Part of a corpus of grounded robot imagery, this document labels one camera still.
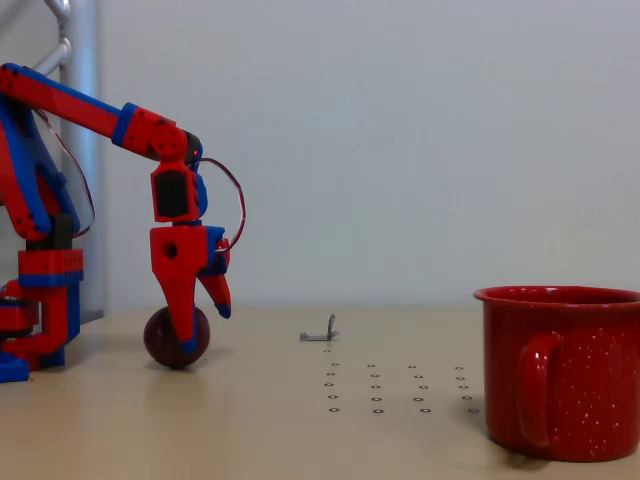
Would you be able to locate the red wrist cable loop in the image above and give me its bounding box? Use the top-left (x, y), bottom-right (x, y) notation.
top-left (198, 156), bottom-right (248, 251)

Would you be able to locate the small grey metal bracket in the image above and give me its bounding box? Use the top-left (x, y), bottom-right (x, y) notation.
top-left (299, 313), bottom-right (342, 344)

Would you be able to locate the red cable on lower arm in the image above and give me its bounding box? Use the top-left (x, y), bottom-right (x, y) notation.
top-left (34, 109), bottom-right (97, 239)

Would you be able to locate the silver metal tube frame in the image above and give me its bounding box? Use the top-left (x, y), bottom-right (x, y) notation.
top-left (0, 0), bottom-right (107, 324)

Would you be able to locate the red enamel mug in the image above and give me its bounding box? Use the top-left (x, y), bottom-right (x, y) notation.
top-left (472, 284), bottom-right (640, 464)

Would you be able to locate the dark purple plum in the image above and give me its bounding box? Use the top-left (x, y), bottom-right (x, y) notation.
top-left (143, 305), bottom-right (212, 371)

